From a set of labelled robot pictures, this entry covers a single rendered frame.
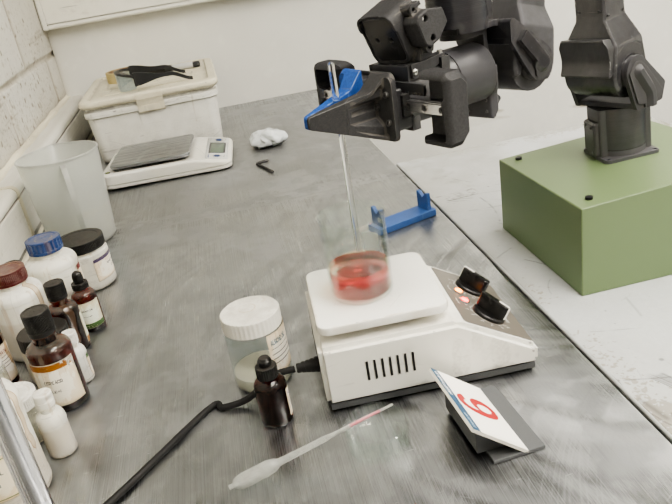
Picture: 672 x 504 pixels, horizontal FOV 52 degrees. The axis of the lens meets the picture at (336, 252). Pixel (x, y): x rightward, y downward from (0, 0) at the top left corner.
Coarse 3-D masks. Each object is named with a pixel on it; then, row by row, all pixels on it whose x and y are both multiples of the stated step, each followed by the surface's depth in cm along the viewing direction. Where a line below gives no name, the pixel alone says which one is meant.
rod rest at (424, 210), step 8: (416, 192) 103; (424, 200) 101; (416, 208) 103; (424, 208) 102; (432, 208) 102; (392, 216) 102; (400, 216) 101; (408, 216) 101; (416, 216) 100; (424, 216) 101; (432, 216) 102; (392, 224) 99; (400, 224) 99; (408, 224) 100
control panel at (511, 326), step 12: (444, 276) 72; (456, 276) 73; (444, 288) 68; (492, 288) 74; (456, 300) 66; (468, 300) 67; (468, 312) 65; (480, 324) 63; (492, 324) 64; (504, 324) 65; (516, 324) 67; (528, 336) 65
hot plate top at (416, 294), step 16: (400, 256) 71; (416, 256) 71; (320, 272) 71; (400, 272) 68; (416, 272) 67; (320, 288) 68; (400, 288) 65; (416, 288) 65; (432, 288) 64; (320, 304) 65; (336, 304) 64; (368, 304) 63; (384, 304) 63; (400, 304) 62; (416, 304) 62; (432, 304) 61; (320, 320) 62; (336, 320) 62; (352, 320) 61; (368, 320) 61; (384, 320) 61; (400, 320) 61
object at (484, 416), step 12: (456, 384) 61; (468, 384) 62; (456, 396) 58; (468, 396) 59; (480, 396) 61; (468, 408) 56; (480, 408) 58; (492, 408) 60; (480, 420) 55; (492, 420) 57; (492, 432) 54; (504, 432) 56
